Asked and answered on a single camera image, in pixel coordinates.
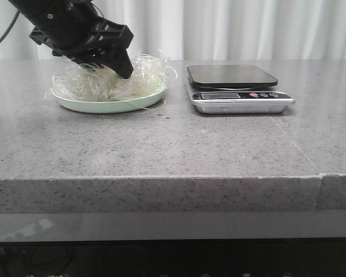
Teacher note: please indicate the black silver kitchen scale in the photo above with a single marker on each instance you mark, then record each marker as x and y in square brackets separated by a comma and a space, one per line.
[235, 89]

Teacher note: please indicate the light green round plate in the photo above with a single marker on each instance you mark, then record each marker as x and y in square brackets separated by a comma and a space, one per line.
[112, 107]

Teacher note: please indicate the white vermicelli noodle bundle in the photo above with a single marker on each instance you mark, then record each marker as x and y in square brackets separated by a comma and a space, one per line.
[95, 83]

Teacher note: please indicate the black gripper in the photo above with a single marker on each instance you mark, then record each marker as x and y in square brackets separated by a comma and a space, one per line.
[79, 33]

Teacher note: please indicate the white pleated curtain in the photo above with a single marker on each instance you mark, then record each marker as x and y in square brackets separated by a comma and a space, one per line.
[220, 30]

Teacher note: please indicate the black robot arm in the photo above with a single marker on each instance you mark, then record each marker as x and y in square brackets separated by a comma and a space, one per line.
[32, 8]

